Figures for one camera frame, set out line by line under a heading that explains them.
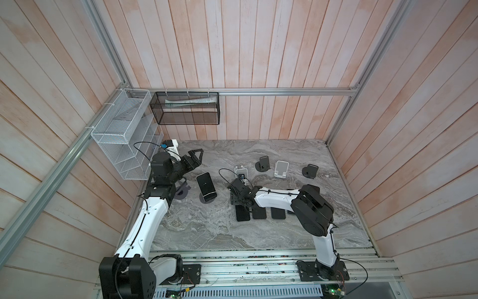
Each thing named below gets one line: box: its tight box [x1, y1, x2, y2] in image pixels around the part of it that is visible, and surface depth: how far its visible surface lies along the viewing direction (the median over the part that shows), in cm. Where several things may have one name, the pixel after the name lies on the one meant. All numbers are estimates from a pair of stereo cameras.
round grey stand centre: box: [255, 155, 271, 172], surface depth 106 cm
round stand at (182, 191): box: [174, 182, 192, 200], surface depth 98 cm
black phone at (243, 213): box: [235, 204, 251, 222], surface depth 90 cm
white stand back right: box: [273, 160, 290, 179], surface depth 103 cm
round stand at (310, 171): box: [301, 163, 319, 180], surface depth 103 cm
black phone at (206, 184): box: [196, 171, 217, 197], surface depth 90 cm
